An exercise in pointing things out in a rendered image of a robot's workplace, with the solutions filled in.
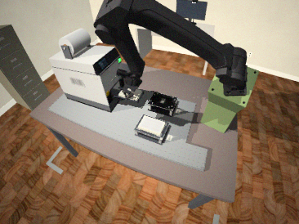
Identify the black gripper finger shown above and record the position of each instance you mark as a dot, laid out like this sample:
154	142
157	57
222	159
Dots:
130	95

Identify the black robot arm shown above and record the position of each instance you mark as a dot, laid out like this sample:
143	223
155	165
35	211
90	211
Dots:
112	24

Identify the white multi-well plate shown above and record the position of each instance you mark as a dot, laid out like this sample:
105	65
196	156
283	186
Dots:
152	125

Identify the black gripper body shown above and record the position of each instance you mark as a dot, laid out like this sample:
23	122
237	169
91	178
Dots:
135	84

